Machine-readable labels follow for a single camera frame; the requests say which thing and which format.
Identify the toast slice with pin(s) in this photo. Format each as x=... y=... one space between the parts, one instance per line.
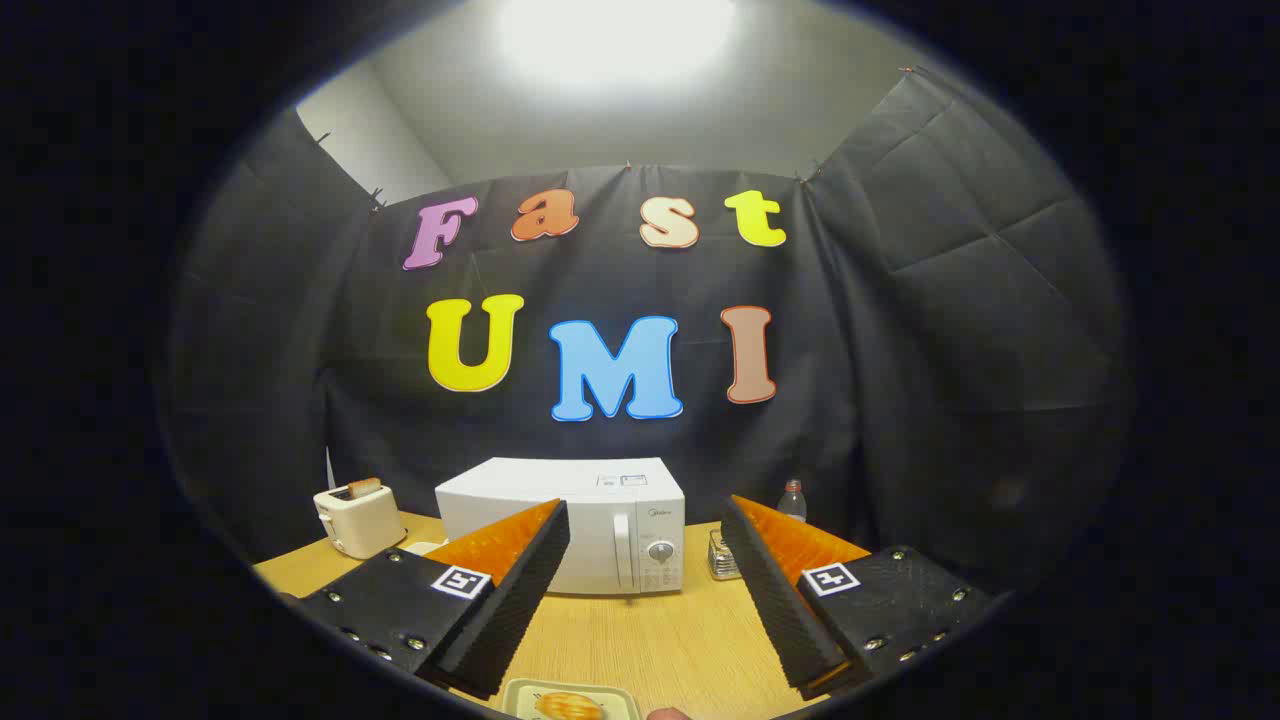
x=364 y=487

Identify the clear plastic water bottle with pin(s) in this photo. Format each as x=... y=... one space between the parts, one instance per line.
x=792 y=502

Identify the white microwave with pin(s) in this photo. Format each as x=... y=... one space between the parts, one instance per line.
x=590 y=500

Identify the golden bread bun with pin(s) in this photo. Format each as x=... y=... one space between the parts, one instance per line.
x=570 y=706

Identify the pale rectangular plate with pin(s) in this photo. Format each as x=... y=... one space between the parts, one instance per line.
x=520 y=695

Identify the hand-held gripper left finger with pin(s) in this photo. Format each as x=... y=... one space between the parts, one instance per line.
x=520 y=590

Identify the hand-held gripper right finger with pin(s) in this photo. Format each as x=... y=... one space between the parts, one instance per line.
x=775 y=590

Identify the white toaster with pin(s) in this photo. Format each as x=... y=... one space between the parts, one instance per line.
x=360 y=522

